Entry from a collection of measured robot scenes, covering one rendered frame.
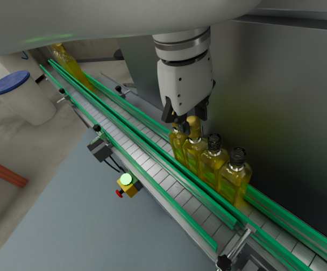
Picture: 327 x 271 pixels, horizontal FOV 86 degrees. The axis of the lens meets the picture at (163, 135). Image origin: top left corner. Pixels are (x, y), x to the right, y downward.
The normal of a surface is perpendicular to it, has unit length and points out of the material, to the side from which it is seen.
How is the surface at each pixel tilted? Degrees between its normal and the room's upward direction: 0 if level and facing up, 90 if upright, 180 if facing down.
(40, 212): 0
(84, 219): 0
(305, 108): 90
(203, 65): 89
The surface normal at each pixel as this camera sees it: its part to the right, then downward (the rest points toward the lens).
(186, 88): 0.54, 0.55
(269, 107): -0.73, 0.61
